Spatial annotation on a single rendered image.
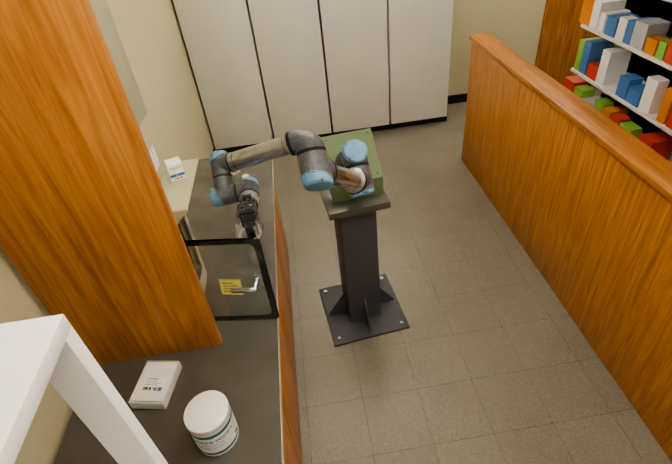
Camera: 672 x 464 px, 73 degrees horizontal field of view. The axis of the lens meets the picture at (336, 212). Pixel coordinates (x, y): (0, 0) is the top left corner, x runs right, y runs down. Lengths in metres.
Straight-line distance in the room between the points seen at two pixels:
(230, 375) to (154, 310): 0.34
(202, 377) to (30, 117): 0.98
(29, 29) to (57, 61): 0.08
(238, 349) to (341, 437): 0.99
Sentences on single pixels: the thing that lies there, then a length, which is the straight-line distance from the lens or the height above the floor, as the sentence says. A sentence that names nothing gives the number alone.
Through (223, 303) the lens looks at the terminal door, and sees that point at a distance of 1.73.
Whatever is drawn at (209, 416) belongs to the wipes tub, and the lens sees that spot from 1.48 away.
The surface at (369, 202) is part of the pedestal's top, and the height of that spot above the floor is 0.94.
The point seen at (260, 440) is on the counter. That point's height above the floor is 0.94.
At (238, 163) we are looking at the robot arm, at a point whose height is 1.41.
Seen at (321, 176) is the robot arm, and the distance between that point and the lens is 1.68.
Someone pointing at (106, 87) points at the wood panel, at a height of 1.94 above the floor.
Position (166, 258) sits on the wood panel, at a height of 1.39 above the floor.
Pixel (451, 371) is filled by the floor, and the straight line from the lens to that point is 2.77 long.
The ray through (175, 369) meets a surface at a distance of 1.75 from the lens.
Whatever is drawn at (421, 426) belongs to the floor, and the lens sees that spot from 2.60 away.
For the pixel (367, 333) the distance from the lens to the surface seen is 2.89.
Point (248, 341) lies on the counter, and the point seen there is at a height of 0.94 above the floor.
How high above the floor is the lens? 2.31
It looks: 37 degrees down
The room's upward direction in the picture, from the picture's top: 7 degrees counter-clockwise
